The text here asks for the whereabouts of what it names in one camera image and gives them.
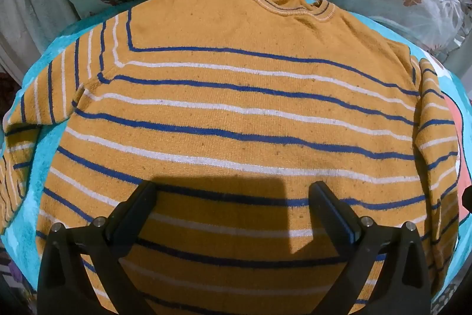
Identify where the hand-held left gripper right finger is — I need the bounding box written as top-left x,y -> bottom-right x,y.
309,181 -> 433,315

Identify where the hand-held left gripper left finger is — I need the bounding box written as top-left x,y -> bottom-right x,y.
37,181 -> 160,315

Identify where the turquoise star blanket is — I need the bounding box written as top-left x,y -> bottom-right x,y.
0,0 -> 472,315

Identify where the yellow striped sweater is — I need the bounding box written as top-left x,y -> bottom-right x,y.
0,0 -> 462,315

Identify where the white fluffy cloth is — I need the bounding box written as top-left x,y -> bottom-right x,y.
0,0 -> 82,89

